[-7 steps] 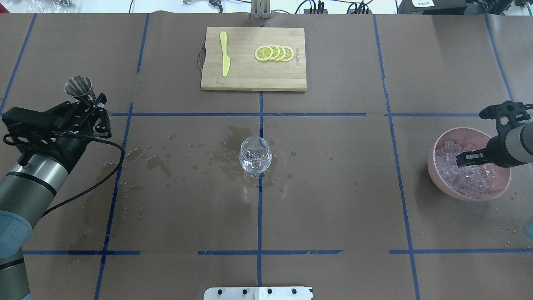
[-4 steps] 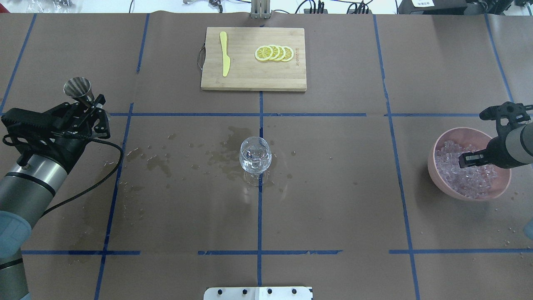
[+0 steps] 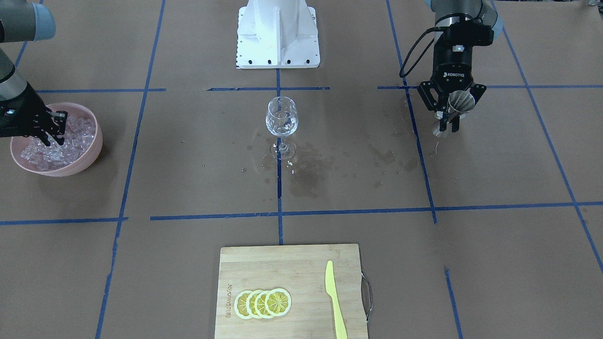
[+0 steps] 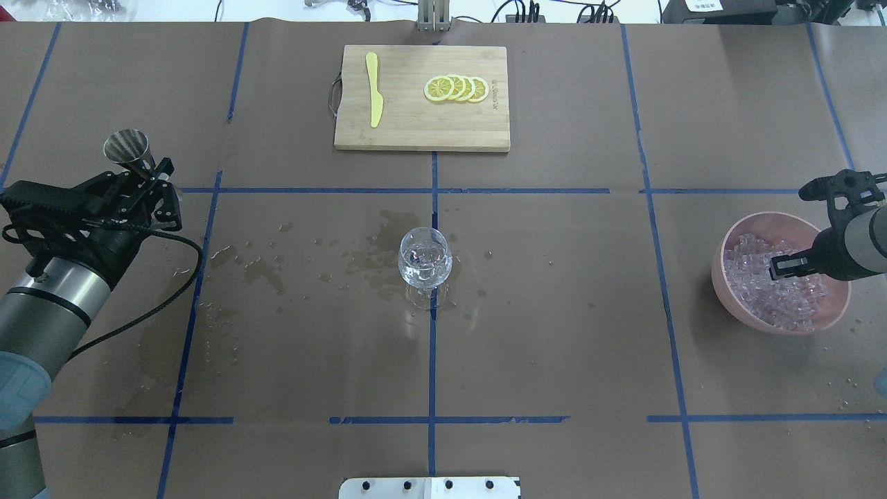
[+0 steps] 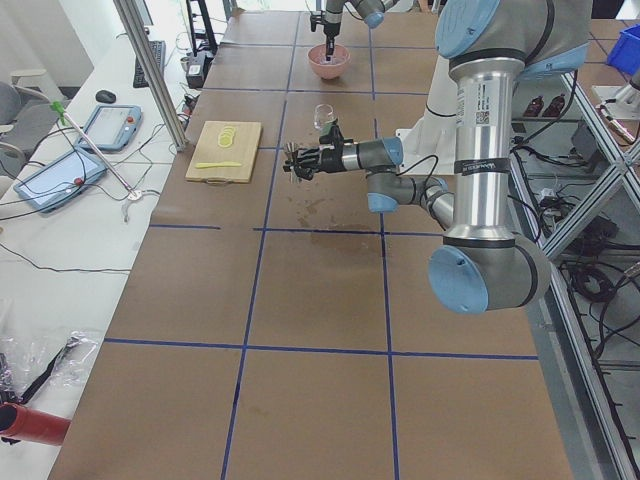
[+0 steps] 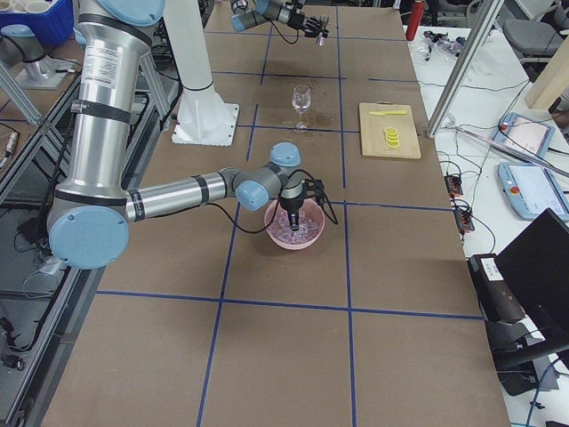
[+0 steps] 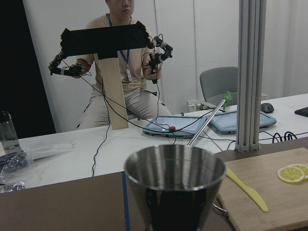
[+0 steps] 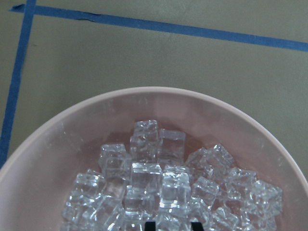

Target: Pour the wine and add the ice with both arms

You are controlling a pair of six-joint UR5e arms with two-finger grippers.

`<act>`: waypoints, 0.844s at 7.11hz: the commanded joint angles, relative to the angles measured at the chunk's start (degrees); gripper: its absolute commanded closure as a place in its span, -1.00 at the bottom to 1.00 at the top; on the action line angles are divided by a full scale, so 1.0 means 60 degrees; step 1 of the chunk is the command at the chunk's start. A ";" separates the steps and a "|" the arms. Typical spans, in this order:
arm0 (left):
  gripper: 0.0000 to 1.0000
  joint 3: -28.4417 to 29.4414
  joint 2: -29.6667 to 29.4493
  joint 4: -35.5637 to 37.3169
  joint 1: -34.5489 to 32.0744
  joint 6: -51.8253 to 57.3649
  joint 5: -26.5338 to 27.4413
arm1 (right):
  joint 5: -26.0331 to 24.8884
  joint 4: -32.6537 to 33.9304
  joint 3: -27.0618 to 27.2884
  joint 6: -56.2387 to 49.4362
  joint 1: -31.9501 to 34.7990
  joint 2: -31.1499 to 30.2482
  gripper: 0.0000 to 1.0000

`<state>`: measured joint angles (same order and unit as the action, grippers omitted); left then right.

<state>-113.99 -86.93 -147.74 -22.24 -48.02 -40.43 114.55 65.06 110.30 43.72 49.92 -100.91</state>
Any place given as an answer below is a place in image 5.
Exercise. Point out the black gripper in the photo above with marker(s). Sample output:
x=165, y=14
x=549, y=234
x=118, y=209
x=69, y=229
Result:
x=327, y=160
x=330, y=17

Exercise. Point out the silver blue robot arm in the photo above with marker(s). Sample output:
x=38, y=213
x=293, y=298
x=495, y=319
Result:
x=490, y=45
x=372, y=13

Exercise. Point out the pile of clear ice cubes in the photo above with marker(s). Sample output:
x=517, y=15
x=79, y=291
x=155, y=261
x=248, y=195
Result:
x=318, y=57

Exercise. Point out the clear wine glass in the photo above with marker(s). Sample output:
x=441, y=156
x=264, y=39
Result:
x=323, y=114

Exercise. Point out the pink bowl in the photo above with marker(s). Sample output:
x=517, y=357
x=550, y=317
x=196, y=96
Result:
x=328, y=72

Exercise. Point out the bamboo cutting board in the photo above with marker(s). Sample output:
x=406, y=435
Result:
x=244, y=150

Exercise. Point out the yellow plastic knife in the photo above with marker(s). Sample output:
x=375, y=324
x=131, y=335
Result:
x=223, y=164

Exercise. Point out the black box device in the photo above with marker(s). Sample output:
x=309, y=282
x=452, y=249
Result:
x=197, y=68

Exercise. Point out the metal rod with green tip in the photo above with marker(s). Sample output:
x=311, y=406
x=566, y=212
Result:
x=133, y=194

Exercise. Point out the upper blue teach pendant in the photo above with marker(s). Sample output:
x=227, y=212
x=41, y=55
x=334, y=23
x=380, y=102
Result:
x=111, y=127

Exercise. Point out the blue teach pendant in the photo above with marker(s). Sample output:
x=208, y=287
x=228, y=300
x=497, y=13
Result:
x=111, y=127
x=60, y=181

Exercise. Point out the black computer mouse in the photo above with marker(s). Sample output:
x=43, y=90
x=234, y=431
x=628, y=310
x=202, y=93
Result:
x=105, y=96

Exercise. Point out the lower blue teach pendant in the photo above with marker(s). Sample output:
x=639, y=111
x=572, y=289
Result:
x=60, y=181

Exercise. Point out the grey office chair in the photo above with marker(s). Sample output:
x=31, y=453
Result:
x=26, y=116

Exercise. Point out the blue storage bin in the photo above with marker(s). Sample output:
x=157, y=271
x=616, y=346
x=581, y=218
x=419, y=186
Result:
x=625, y=55

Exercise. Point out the clear plastic bag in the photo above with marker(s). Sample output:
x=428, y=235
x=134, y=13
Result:
x=45, y=367

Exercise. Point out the red cylinder bottle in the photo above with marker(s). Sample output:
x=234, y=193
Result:
x=20, y=423

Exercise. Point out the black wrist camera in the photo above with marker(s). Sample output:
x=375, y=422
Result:
x=330, y=134
x=316, y=19

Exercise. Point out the white pedestal column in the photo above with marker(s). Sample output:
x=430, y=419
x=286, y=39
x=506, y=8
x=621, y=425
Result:
x=435, y=132

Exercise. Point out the aluminium frame post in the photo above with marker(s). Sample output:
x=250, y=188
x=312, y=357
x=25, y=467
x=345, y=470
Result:
x=134, y=28

